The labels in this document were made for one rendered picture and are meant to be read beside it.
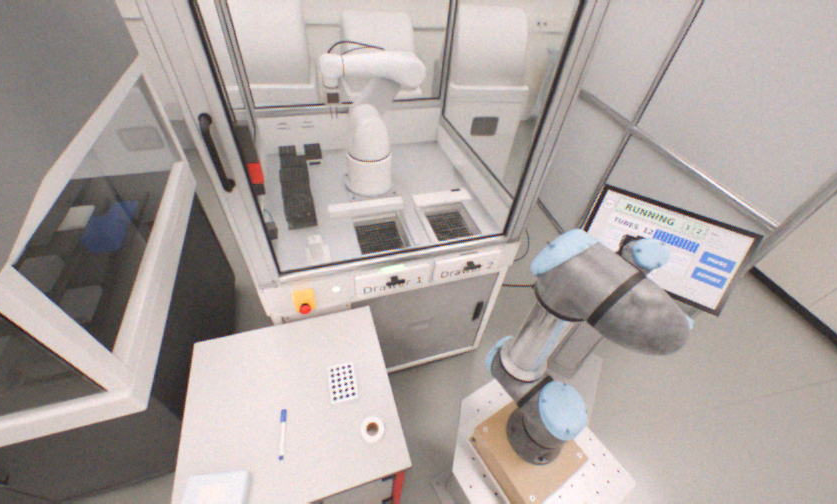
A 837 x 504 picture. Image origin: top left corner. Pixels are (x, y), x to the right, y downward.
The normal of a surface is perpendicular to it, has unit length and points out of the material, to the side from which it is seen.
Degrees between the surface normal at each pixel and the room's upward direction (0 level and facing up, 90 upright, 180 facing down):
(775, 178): 90
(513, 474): 2
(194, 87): 90
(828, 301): 90
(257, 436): 0
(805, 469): 0
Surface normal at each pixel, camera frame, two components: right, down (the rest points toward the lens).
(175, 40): 0.31, 0.69
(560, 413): 0.17, -0.59
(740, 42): -0.97, 0.10
